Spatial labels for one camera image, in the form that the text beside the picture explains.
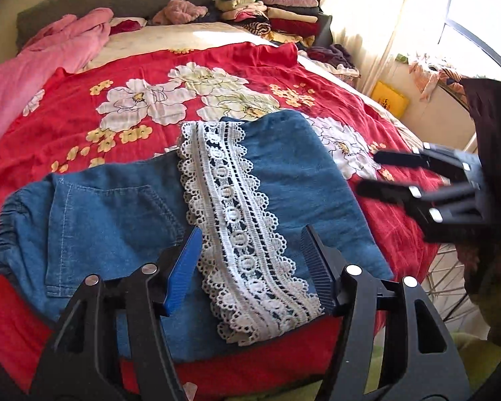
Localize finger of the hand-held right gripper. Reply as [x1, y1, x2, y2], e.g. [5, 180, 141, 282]
[373, 144, 483, 184]
[355, 179, 498, 244]

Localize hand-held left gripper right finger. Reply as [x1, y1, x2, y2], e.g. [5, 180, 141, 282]
[300, 225, 474, 401]

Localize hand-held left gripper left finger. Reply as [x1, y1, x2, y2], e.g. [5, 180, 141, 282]
[29, 226, 204, 401]

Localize blue denim pants lace trim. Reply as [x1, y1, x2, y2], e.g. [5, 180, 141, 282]
[0, 109, 395, 362]

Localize yellow box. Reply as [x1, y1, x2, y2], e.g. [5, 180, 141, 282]
[369, 80, 410, 120]

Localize red floral bedsheet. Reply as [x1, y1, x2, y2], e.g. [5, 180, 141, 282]
[0, 42, 449, 395]

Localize pink patterned cloth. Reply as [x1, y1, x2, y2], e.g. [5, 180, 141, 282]
[407, 52, 472, 103]

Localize purple crumpled clothes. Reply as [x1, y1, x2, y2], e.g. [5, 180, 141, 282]
[307, 44, 360, 72]

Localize window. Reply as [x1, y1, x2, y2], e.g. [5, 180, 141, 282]
[436, 0, 501, 72]

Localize white curtain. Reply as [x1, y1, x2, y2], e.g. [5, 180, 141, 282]
[321, 0, 458, 105]

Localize green fleece garment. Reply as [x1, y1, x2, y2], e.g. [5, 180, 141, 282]
[359, 330, 501, 401]

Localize pile of folded clothes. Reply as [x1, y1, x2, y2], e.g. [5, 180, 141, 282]
[211, 0, 332, 48]

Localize dark red cloth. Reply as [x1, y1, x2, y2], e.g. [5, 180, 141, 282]
[109, 17, 147, 36]

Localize pink blanket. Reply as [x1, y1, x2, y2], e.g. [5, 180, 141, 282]
[0, 7, 114, 163]

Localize pink fluffy garment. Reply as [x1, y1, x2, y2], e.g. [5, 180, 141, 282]
[151, 0, 209, 26]

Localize metal wire rack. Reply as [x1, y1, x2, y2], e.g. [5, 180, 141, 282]
[426, 240, 485, 330]

